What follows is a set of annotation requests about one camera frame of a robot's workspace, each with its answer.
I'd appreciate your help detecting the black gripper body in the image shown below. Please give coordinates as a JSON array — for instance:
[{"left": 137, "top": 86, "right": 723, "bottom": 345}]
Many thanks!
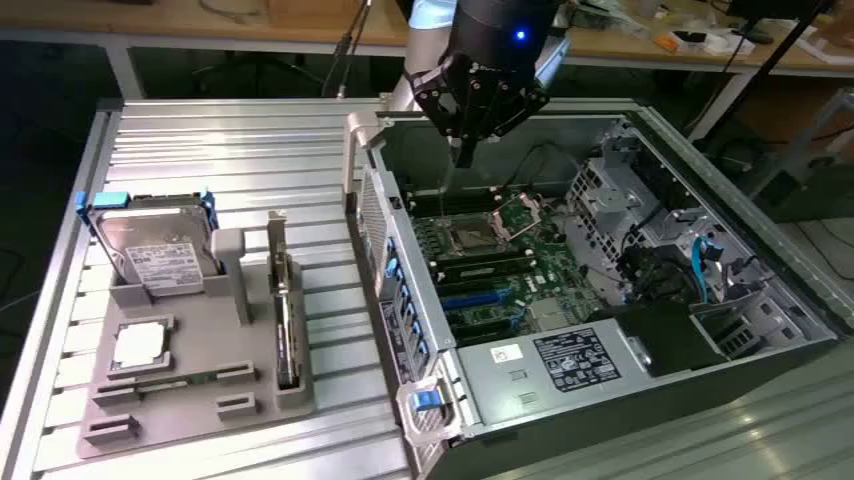
[{"left": 452, "top": 0, "right": 557, "bottom": 135}]

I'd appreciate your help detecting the black Nvidia graphics card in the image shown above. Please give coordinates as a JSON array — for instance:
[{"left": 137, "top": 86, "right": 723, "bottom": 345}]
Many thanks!
[{"left": 265, "top": 209, "right": 304, "bottom": 390}]

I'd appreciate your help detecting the loose green circuit board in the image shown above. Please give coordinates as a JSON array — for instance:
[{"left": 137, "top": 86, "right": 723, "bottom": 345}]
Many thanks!
[{"left": 572, "top": 0, "right": 633, "bottom": 29}]

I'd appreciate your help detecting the black RAM slot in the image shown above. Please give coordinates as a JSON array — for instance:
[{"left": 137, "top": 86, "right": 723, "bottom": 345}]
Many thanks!
[
  {"left": 404, "top": 186, "right": 497, "bottom": 199},
  {"left": 409, "top": 205, "right": 502, "bottom": 218},
  {"left": 405, "top": 192, "right": 500, "bottom": 206},
  {"left": 408, "top": 199, "right": 501, "bottom": 212}
]

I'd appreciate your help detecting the thin metal locking lever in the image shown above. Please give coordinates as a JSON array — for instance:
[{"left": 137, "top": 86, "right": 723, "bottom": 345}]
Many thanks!
[{"left": 437, "top": 164, "right": 453, "bottom": 221}]

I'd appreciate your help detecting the metal socket cover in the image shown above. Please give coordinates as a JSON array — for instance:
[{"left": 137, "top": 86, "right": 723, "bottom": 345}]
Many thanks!
[{"left": 490, "top": 192, "right": 548, "bottom": 240}]

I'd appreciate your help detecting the perforated metal drive cage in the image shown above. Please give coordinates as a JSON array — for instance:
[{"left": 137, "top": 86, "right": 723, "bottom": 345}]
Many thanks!
[{"left": 565, "top": 157, "right": 669, "bottom": 261}]

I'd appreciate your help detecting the CPU socket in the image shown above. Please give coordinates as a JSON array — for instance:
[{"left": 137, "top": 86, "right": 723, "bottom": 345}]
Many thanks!
[{"left": 448, "top": 215, "right": 510, "bottom": 255}]

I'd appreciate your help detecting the RAM stick with white label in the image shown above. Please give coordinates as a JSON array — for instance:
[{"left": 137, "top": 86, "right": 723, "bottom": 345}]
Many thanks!
[{"left": 433, "top": 251, "right": 540, "bottom": 284}]

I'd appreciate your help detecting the small white box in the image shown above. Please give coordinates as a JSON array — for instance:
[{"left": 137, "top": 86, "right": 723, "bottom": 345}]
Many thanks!
[{"left": 704, "top": 30, "right": 757, "bottom": 56}]

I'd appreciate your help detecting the green motherboard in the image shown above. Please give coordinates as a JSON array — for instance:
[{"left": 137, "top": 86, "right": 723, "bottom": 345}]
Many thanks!
[{"left": 410, "top": 192, "right": 606, "bottom": 347}]

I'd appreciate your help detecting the black tripod pole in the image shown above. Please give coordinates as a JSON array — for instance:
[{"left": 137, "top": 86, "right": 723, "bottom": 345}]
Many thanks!
[{"left": 684, "top": 0, "right": 840, "bottom": 139}]

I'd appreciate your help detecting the blue expansion slot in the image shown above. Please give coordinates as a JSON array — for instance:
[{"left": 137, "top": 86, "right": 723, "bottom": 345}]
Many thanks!
[{"left": 440, "top": 289, "right": 514, "bottom": 312}]

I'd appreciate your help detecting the silver chipset heatsink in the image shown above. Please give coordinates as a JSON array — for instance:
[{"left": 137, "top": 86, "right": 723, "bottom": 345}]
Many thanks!
[{"left": 530, "top": 299, "right": 580, "bottom": 332}]

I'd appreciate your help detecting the black monitor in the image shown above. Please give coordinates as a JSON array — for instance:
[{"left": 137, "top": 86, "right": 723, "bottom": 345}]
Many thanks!
[{"left": 724, "top": 0, "right": 836, "bottom": 24}]

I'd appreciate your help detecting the long black expansion slot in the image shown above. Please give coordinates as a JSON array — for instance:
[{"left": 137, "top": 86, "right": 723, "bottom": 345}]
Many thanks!
[{"left": 453, "top": 319, "right": 517, "bottom": 343}]

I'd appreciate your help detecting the brown cardboard box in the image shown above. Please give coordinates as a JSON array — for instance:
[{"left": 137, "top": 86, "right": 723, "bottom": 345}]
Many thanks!
[{"left": 817, "top": 12, "right": 854, "bottom": 51}]

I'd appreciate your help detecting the black plastic shroud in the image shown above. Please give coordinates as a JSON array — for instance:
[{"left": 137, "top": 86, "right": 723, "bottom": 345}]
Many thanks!
[{"left": 590, "top": 302, "right": 735, "bottom": 380}]

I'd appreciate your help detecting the hard disk in blue caddy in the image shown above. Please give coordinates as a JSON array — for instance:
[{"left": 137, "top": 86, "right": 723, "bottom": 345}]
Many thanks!
[{"left": 75, "top": 189, "right": 226, "bottom": 300}]

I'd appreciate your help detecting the metal disk bay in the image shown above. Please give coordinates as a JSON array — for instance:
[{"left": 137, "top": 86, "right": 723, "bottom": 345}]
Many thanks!
[{"left": 686, "top": 287, "right": 813, "bottom": 362}]

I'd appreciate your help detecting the grey power supply unit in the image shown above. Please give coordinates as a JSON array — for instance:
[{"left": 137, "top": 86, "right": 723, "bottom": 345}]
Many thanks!
[{"left": 457, "top": 319, "right": 657, "bottom": 427}]

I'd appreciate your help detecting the grey plastic parts rack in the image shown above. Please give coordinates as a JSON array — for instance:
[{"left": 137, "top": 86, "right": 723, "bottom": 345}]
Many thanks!
[{"left": 77, "top": 228, "right": 320, "bottom": 460}]

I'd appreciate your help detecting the open black PC case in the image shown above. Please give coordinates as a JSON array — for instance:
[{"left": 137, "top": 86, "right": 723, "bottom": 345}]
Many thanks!
[{"left": 342, "top": 97, "right": 854, "bottom": 480}]

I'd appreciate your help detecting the silver CPU chip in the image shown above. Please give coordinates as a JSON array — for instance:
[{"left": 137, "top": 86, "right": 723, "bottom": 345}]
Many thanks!
[{"left": 110, "top": 322, "right": 170, "bottom": 370}]

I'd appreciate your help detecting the bare green RAM stick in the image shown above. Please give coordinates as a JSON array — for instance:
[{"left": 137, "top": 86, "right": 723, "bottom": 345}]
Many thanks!
[{"left": 133, "top": 370, "right": 222, "bottom": 395}]

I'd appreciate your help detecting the robot cable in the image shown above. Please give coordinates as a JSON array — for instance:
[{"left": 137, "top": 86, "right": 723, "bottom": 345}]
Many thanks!
[{"left": 322, "top": 0, "right": 376, "bottom": 100}]

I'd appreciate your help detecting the blue data wire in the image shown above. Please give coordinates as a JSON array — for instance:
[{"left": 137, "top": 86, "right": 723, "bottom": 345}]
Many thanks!
[{"left": 689, "top": 233, "right": 723, "bottom": 307}]

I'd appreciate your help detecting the aluminium profile frame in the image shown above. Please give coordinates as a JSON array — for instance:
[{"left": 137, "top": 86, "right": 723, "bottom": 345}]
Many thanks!
[{"left": 744, "top": 87, "right": 854, "bottom": 226}]

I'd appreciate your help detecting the wooden desk with white frame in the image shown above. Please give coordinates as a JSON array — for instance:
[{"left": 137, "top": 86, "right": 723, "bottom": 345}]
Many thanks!
[{"left": 0, "top": 0, "right": 854, "bottom": 141}]

